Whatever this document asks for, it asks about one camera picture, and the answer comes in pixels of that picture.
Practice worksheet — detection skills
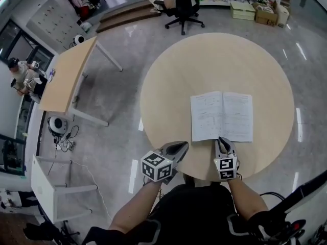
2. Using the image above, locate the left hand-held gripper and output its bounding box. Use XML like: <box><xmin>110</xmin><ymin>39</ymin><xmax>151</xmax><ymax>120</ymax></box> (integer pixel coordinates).
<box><xmin>140</xmin><ymin>140</ymin><xmax>190</xmax><ymax>186</ymax></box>

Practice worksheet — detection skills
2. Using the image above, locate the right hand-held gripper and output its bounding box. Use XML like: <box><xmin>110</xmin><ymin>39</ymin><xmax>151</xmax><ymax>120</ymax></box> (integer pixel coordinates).
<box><xmin>213</xmin><ymin>136</ymin><xmax>241</xmax><ymax>182</ymax></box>

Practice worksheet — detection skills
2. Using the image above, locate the white paper booklet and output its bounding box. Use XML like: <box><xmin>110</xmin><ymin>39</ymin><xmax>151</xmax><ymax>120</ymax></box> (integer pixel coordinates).
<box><xmin>190</xmin><ymin>91</ymin><xmax>254</xmax><ymax>143</ymax></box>

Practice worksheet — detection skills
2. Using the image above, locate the person's right forearm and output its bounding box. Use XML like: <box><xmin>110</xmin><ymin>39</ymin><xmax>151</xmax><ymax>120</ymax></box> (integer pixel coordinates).
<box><xmin>227</xmin><ymin>175</ymin><xmax>269</xmax><ymax>221</ymax></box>

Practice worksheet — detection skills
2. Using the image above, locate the person's left forearm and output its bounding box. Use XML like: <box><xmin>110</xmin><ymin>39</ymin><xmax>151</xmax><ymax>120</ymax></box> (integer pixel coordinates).
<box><xmin>108</xmin><ymin>180</ymin><xmax>163</xmax><ymax>235</ymax></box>

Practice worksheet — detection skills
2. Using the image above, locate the round wooden table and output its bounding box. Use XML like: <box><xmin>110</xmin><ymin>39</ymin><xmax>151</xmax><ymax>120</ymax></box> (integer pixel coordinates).
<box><xmin>139</xmin><ymin>32</ymin><xmax>295</xmax><ymax>182</ymax></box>

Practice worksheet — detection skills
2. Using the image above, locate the person's black shirt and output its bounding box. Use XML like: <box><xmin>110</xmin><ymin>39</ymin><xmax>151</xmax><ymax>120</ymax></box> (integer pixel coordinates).
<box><xmin>81</xmin><ymin>180</ymin><xmax>307</xmax><ymax>245</ymax></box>

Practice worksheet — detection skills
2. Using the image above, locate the white panel with black edge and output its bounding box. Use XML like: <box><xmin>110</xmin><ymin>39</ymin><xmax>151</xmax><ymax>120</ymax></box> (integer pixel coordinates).
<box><xmin>267</xmin><ymin>169</ymin><xmax>327</xmax><ymax>214</ymax></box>

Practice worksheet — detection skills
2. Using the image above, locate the rectangular wooden table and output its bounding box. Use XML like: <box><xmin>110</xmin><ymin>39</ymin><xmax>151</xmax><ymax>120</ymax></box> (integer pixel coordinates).
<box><xmin>38</xmin><ymin>36</ymin><xmax>124</xmax><ymax>128</ymax></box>

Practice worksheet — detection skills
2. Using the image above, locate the pale green flat box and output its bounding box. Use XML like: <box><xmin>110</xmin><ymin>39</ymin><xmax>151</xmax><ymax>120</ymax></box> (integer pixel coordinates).
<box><xmin>230</xmin><ymin>10</ymin><xmax>256</xmax><ymax>21</ymax></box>
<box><xmin>230</xmin><ymin>1</ymin><xmax>256</xmax><ymax>13</ymax></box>

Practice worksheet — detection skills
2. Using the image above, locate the brown cardboard box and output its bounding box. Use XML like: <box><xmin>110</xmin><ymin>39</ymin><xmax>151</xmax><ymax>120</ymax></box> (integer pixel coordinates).
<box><xmin>254</xmin><ymin>1</ymin><xmax>279</xmax><ymax>28</ymax></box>

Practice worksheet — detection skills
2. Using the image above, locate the white desk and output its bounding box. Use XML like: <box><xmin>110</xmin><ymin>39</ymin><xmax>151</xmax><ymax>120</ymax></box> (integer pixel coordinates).
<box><xmin>30</xmin><ymin>154</ymin><xmax>99</xmax><ymax>225</ymax></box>

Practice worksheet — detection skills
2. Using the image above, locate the wooden step platform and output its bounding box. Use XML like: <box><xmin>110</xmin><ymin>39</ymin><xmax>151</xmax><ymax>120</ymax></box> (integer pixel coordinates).
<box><xmin>95</xmin><ymin>0</ymin><xmax>162</xmax><ymax>34</ymax></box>

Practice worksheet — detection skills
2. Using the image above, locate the black office chair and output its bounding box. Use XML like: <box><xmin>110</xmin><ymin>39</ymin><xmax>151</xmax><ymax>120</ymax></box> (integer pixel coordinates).
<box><xmin>22</xmin><ymin>219</ymin><xmax>80</xmax><ymax>245</ymax></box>
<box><xmin>154</xmin><ymin>0</ymin><xmax>206</xmax><ymax>36</ymax></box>

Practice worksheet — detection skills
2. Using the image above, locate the white cardboard box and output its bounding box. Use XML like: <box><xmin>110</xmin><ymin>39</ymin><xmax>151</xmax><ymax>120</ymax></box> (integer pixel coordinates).
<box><xmin>276</xmin><ymin>4</ymin><xmax>291</xmax><ymax>29</ymax></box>

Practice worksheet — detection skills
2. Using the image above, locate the grey locker cabinet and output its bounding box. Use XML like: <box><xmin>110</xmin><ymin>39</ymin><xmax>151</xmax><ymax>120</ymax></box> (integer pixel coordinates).
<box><xmin>26</xmin><ymin>0</ymin><xmax>85</xmax><ymax>46</ymax></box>

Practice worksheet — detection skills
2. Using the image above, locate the black framed glass partition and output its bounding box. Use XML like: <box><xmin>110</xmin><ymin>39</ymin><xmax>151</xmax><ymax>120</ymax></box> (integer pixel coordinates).
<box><xmin>0</xmin><ymin>19</ymin><xmax>55</xmax><ymax>69</ymax></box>

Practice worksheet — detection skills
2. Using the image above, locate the white floor cable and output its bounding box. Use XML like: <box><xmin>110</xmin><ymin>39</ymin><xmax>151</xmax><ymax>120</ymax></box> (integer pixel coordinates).
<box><xmin>71</xmin><ymin>159</ymin><xmax>113</xmax><ymax>222</ymax></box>

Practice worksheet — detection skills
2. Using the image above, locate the black cable bundle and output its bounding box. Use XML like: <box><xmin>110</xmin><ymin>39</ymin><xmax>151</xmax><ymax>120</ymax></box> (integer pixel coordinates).
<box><xmin>52</xmin><ymin>125</ymin><xmax>80</xmax><ymax>153</ymax></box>

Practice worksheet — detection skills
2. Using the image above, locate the white round cable reel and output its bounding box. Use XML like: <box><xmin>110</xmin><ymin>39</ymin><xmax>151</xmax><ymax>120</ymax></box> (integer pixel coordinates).
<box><xmin>46</xmin><ymin>115</ymin><xmax>70</xmax><ymax>138</ymax></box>
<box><xmin>72</xmin><ymin>34</ymin><xmax>86</xmax><ymax>46</ymax></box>

